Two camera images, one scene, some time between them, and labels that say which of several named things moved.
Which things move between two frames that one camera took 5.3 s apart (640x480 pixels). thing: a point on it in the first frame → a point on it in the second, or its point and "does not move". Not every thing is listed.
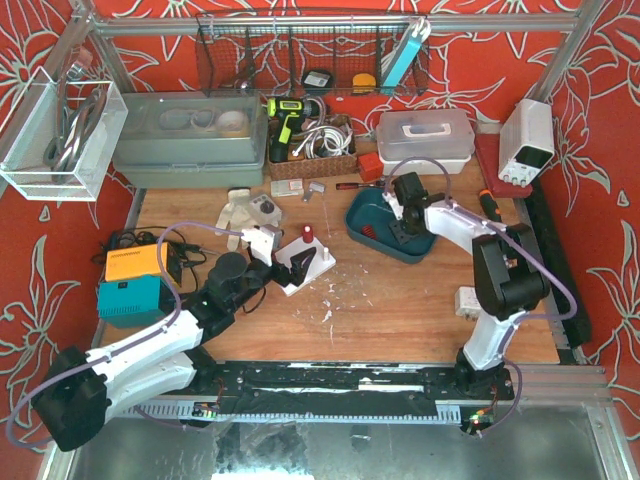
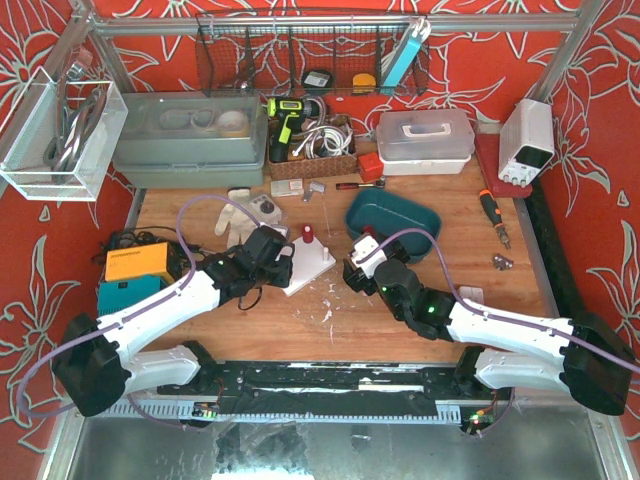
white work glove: [237, 217] does not move
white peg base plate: [318, 266] does not move
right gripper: [400, 228] → [353, 277]
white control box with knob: [264, 211] does not move
